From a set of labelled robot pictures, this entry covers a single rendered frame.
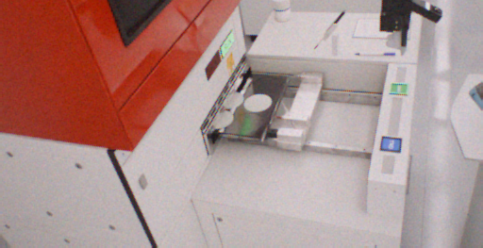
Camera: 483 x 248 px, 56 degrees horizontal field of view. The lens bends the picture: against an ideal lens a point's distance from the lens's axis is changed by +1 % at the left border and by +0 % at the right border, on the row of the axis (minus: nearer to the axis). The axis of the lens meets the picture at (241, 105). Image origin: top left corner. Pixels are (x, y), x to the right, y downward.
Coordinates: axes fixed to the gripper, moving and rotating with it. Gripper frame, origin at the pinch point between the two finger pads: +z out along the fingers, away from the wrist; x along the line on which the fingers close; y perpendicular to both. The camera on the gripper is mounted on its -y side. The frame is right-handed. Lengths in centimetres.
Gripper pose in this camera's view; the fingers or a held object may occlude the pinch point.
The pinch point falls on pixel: (404, 51)
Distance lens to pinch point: 146.1
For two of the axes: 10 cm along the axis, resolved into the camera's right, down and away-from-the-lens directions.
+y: -9.3, -0.9, 3.6
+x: -3.3, 6.3, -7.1
